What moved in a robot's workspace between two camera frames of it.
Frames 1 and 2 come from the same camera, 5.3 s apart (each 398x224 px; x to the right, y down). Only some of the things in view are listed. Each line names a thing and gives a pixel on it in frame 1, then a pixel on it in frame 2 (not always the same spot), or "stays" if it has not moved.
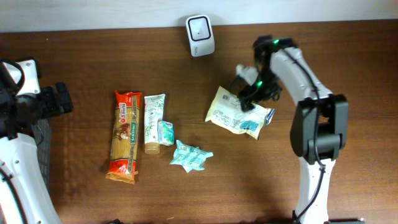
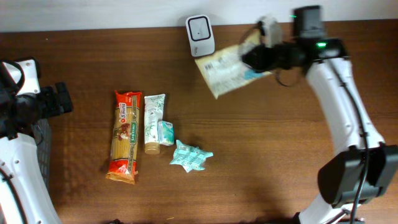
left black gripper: x=63 y=97 stays
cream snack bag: x=226 y=109 to x=224 y=69
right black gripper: x=249 y=94 to x=254 y=58
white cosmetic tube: x=153 y=113 stays
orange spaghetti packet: x=124 y=138 stays
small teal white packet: x=165 y=132 stays
